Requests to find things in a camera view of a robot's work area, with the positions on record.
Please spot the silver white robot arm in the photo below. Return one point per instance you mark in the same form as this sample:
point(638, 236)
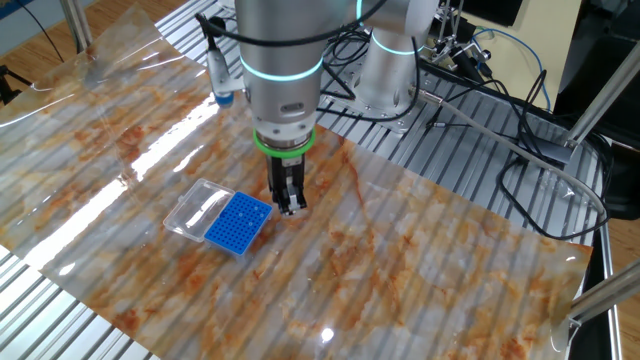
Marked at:
point(280, 90)

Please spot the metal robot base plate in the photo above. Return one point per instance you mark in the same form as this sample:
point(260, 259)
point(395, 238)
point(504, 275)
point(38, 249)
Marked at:
point(385, 122)

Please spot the black screen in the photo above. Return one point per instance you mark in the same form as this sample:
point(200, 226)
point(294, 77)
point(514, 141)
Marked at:
point(500, 12)

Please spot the beige board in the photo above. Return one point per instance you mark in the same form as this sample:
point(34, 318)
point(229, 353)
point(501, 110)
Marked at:
point(550, 40)

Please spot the black tripod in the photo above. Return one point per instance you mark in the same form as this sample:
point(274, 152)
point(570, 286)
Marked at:
point(5, 85)

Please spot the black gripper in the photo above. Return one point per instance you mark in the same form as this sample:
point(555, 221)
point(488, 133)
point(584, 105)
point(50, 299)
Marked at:
point(282, 170)

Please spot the orange marble pattern mat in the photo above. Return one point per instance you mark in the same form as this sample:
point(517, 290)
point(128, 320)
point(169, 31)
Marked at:
point(350, 275)

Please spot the metal articulated clamp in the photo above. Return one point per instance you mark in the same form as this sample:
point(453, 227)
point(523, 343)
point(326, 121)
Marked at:
point(452, 50)

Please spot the blue pipette tip holder box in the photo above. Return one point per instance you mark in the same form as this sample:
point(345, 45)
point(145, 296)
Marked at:
point(235, 227)

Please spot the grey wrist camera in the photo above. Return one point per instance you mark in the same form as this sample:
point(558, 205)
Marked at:
point(220, 75)

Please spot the grey hub box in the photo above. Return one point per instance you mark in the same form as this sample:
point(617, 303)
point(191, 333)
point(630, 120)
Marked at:
point(552, 151)

